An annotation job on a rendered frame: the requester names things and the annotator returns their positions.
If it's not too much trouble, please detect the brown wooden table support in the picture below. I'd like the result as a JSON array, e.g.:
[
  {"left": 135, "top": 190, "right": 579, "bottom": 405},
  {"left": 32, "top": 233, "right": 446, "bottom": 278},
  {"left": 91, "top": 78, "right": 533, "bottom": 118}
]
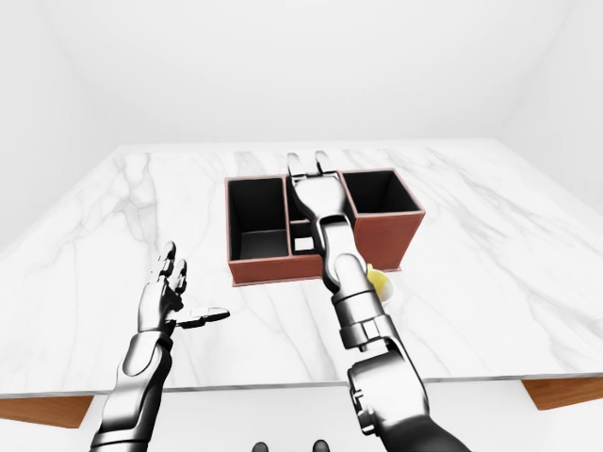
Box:
[
  {"left": 0, "top": 394, "right": 96, "bottom": 430},
  {"left": 519, "top": 376, "right": 603, "bottom": 412}
]

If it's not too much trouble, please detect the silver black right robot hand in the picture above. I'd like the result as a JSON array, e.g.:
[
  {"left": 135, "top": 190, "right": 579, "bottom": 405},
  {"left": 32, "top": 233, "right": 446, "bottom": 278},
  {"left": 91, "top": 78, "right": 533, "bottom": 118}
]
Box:
[{"left": 285, "top": 151, "right": 356, "bottom": 225}]

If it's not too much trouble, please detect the yellow and white small object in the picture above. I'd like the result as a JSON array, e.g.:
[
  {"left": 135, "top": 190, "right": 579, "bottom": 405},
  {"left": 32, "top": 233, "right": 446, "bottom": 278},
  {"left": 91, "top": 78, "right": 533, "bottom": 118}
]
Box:
[{"left": 366, "top": 264, "right": 394, "bottom": 304}]

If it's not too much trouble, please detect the red-brown desk caddy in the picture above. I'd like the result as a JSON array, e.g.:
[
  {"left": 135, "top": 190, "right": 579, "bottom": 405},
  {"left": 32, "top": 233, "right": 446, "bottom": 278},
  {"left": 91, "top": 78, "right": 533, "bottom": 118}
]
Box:
[{"left": 224, "top": 168, "right": 428, "bottom": 288}]

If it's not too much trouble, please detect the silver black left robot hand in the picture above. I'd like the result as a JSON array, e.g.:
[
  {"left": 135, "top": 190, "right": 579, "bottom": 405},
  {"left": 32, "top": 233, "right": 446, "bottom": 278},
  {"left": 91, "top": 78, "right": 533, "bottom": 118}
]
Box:
[{"left": 136, "top": 241, "right": 232, "bottom": 337}]

